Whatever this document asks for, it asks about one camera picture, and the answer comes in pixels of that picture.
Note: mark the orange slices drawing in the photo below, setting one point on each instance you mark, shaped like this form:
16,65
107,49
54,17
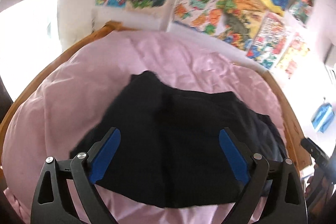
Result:
204,16

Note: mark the pale orange drawing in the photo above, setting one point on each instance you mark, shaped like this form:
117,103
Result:
293,55

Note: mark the green red drawing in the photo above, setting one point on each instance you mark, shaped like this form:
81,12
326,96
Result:
301,10

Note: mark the wooden bed frame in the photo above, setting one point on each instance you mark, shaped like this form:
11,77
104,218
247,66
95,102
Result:
292,129

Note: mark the pink bed sheet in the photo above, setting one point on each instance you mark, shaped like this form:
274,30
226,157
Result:
74,97

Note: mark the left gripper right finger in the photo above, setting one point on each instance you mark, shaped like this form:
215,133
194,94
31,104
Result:
285,202

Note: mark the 2024 dragon drawing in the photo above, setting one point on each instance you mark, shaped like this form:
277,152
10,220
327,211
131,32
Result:
269,41

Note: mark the black cat flowers drawing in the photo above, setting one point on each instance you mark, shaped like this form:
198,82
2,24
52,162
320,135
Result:
242,21

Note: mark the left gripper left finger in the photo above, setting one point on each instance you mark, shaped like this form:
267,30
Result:
52,202

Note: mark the black puffer jacket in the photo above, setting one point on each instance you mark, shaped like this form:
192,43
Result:
169,155

